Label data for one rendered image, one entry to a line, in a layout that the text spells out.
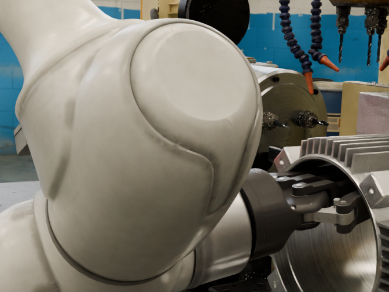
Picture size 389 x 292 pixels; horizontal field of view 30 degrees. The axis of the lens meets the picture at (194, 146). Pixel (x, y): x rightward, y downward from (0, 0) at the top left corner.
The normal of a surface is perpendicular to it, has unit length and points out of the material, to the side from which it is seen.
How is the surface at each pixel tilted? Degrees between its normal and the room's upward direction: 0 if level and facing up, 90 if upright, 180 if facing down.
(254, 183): 32
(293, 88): 90
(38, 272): 70
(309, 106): 90
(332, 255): 58
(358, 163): 88
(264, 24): 90
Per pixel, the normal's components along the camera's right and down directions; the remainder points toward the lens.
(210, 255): 0.49, 0.30
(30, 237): 0.21, -0.59
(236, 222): 0.44, -0.14
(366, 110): -0.87, 0.05
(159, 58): 0.47, -0.37
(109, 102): -0.60, -0.04
